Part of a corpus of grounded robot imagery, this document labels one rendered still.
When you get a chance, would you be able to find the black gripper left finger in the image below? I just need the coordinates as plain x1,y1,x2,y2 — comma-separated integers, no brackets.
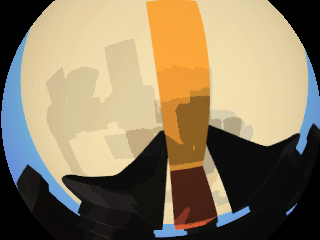
61,129,168,229

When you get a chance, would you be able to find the orange bar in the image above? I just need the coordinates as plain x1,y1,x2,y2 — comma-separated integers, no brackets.
147,0,217,231

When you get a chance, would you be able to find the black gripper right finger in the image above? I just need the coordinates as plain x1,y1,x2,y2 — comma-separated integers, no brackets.
207,124,300,213

